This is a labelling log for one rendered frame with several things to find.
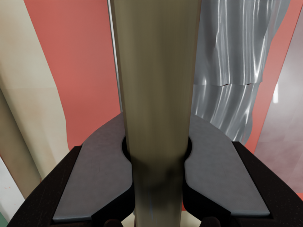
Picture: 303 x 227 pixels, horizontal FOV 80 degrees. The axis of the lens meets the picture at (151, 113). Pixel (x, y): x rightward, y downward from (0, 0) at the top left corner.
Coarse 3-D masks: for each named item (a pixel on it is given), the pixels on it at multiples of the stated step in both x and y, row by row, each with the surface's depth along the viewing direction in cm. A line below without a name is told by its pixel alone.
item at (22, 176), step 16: (0, 96) 18; (0, 112) 18; (0, 128) 18; (16, 128) 20; (0, 144) 18; (16, 144) 20; (0, 160) 18; (16, 160) 20; (32, 160) 22; (0, 176) 19; (16, 176) 20; (32, 176) 22; (0, 192) 20; (16, 192) 20; (0, 208) 21; (16, 208) 21
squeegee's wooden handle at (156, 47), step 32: (128, 0) 5; (160, 0) 5; (192, 0) 6; (128, 32) 6; (160, 32) 6; (192, 32) 6; (128, 64) 6; (160, 64) 6; (192, 64) 7; (128, 96) 7; (160, 96) 7; (128, 128) 8; (160, 128) 8; (160, 160) 9; (160, 192) 10; (160, 224) 11
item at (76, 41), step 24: (24, 0) 14; (48, 0) 14; (72, 0) 14; (96, 0) 14; (48, 24) 15; (72, 24) 15; (96, 24) 15; (288, 24) 15; (48, 48) 16; (72, 48) 16; (96, 48) 16; (288, 48) 16; (72, 72) 17; (96, 72) 17; (264, 72) 17; (288, 72) 17
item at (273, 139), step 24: (72, 96) 18; (96, 96) 18; (264, 96) 19; (288, 96) 19; (72, 120) 20; (96, 120) 20; (264, 120) 20; (288, 120) 20; (72, 144) 21; (264, 144) 22; (288, 144) 22; (288, 168) 24
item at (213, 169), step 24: (192, 120) 11; (192, 144) 9; (216, 144) 9; (192, 168) 8; (216, 168) 8; (240, 168) 8; (192, 192) 7; (216, 192) 7; (240, 192) 7; (216, 216) 7; (240, 216) 6; (264, 216) 6
